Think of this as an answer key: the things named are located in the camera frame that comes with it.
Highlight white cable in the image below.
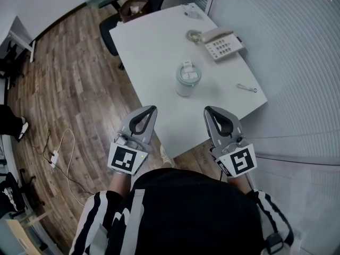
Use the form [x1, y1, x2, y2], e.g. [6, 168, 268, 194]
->
[54, 128, 86, 207]

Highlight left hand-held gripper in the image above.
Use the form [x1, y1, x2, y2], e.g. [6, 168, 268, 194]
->
[107, 105, 158, 176]

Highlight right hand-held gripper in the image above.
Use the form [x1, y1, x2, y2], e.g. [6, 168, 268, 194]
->
[203, 105, 257, 179]

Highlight person's black striped top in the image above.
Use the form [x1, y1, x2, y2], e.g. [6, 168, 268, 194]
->
[69, 168, 294, 255]

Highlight white desk telephone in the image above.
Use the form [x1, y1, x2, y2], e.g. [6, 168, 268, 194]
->
[200, 27, 246, 63]

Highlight white desk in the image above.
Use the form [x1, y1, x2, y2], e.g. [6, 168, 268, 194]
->
[0, 16, 37, 63]

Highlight black cable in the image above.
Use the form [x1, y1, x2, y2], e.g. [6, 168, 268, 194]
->
[30, 129, 94, 197]

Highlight white power strip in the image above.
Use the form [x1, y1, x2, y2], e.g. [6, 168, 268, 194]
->
[49, 150, 60, 168]

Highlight person's left forearm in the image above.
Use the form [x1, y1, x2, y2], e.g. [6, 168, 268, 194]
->
[108, 173, 133, 197]

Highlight coiled telephone cord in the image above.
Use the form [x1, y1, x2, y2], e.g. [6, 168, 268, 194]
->
[185, 29, 204, 43]

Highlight person's left shoe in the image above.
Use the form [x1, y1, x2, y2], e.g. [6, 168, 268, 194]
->
[160, 144, 176, 167]

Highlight brown bag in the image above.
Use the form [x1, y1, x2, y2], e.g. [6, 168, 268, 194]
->
[119, 0, 149, 24]

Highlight small white chargers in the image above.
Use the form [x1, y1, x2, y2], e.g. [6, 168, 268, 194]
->
[182, 4, 203, 19]

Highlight black office chair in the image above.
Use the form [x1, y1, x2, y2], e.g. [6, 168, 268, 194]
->
[98, 0, 171, 70]
[0, 40, 27, 90]

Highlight black strap buckle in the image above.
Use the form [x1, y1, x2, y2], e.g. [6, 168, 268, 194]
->
[265, 232, 285, 255]

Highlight black chair with white print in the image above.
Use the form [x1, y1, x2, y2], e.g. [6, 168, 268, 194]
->
[0, 168, 38, 219]

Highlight light blue flip-top cup lid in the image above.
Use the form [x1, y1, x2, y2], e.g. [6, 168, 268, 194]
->
[175, 60, 202, 87]

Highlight light blue lidded tumbler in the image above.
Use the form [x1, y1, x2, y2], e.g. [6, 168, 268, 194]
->
[175, 80, 199, 98]

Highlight person's right forearm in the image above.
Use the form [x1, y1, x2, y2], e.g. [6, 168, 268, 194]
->
[227, 174, 253, 195]

